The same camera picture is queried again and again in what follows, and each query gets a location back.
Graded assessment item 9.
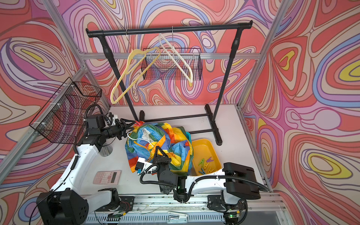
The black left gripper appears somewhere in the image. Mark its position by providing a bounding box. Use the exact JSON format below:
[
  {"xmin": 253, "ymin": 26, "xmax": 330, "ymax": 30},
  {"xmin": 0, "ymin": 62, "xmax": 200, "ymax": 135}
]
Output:
[{"xmin": 100, "ymin": 118, "xmax": 135, "ymax": 141}]

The white wire hanger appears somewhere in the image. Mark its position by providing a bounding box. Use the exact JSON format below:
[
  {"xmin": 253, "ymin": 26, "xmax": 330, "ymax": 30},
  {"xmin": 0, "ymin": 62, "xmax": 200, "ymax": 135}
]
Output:
[{"xmin": 127, "ymin": 131, "xmax": 158, "ymax": 148}]

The red clothespin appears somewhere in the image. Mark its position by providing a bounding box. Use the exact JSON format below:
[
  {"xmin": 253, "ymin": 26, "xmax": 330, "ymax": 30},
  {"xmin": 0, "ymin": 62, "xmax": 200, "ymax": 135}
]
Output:
[{"xmin": 134, "ymin": 121, "xmax": 144, "ymax": 127}]

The multicolour patchwork jacket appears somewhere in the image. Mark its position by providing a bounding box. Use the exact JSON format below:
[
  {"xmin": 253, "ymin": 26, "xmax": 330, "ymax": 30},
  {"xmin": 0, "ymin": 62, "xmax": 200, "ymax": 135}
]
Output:
[{"xmin": 125, "ymin": 122, "xmax": 194, "ymax": 175}]

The green clothespin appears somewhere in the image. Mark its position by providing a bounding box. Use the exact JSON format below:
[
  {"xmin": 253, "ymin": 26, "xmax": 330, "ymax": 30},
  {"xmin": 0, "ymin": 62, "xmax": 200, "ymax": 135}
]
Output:
[{"xmin": 198, "ymin": 158, "xmax": 205, "ymax": 166}]

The wooden hanger gold hook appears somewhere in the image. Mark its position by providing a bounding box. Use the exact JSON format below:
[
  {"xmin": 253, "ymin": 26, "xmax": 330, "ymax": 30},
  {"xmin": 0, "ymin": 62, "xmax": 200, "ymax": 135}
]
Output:
[{"xmin": 110, "ymin": 28, "xmax": 161, "ymax": 105}]

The silver hook hanger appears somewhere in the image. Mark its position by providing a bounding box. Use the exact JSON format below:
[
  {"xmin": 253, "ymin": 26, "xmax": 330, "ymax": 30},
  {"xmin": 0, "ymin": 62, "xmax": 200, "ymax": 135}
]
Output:
[{"xmin": 158, "ymin": 33, "xmax": 194, "ymax": 87}]

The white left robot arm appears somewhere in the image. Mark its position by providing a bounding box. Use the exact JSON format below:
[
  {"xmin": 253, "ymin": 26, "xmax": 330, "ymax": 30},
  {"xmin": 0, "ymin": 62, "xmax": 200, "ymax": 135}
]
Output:
[{"xmin": 35, "ymin": 110, "xmax": 135, "ymax": 225}]

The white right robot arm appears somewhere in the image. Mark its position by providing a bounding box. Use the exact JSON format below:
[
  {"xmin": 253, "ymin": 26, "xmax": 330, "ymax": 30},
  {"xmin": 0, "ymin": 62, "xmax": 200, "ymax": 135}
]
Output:
[{"xmin": 135, "ymin": 146, "xmax": 270, "ymax": 204}]

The cup of pencils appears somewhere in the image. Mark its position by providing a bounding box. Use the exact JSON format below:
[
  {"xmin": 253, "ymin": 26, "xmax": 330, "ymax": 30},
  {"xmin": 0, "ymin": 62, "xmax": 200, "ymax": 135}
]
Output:
[{"xmin": 99, "ymin": 143, "xmax": 113, "ymax": 157}]

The yellow plastic tray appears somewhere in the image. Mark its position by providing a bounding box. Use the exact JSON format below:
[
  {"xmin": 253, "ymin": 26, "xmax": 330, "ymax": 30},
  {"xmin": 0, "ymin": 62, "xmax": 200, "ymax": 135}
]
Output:
[{"xmin": 190, "ymin": 139, "xmax": 222, "ymax": 176}]

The pink calculator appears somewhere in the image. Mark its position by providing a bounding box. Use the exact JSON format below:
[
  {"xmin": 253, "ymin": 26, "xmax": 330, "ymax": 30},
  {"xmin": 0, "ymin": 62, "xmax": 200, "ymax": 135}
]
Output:
[{"xmin": 93, "ymin": 170, "xmax": 122, "ymax": 185}]

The black clothes rack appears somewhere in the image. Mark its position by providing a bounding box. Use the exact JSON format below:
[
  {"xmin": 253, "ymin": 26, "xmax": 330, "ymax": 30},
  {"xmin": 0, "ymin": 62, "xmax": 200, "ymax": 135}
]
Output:
[{"xmin": 85, "ymin": 21, "xmax": 253, "ymax": 146}]

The small black wire basket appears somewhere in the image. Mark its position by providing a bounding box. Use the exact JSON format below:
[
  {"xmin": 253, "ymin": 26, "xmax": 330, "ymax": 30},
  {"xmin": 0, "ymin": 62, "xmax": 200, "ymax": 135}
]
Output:
[{"xmin": 143, "ymin": 47, "xmax": 203, "ymax": 81}]

